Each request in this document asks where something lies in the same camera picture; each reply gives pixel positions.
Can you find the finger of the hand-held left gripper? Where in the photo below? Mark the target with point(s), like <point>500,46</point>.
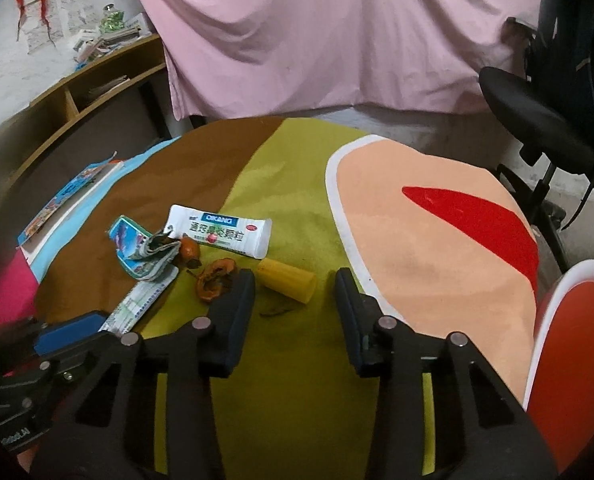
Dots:
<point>69,335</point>

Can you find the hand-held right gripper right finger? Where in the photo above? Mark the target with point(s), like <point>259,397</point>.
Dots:
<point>349,320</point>

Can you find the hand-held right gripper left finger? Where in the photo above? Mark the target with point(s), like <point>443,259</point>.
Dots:
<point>237,320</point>

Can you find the large orange peel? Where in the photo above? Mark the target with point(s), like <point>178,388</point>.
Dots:
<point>212,280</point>

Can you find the yellow corn cob piece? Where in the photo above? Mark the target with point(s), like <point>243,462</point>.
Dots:
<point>287,280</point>

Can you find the long white green wrapper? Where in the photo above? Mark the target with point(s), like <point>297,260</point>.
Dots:
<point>137,302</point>

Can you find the small orange peel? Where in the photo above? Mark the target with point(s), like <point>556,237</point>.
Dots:
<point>189,250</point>

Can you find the white sachet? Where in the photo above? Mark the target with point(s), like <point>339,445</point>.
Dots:
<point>217,230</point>

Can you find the blue green packet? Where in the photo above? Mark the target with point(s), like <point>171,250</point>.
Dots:
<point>132,242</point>

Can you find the blue cover book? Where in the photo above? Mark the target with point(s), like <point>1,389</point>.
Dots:
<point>62,205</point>

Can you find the multicoloured blanket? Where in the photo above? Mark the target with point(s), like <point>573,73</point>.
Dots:
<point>287,185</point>

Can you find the wooden shelf desk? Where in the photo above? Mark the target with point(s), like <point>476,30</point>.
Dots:
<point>42,125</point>

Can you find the thin stack of papers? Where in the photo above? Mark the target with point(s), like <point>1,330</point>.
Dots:
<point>109,87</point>

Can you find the black office chair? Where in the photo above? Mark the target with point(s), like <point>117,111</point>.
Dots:
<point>537,105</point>

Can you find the pink hanging sheet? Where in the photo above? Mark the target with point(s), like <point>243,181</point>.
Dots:
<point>327,30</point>

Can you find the stack of books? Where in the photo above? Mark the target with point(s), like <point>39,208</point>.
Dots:
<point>107,42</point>

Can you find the glass jar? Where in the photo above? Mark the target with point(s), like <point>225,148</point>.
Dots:
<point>112,19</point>

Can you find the paper wall calendar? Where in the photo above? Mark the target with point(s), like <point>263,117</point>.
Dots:
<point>72,10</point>

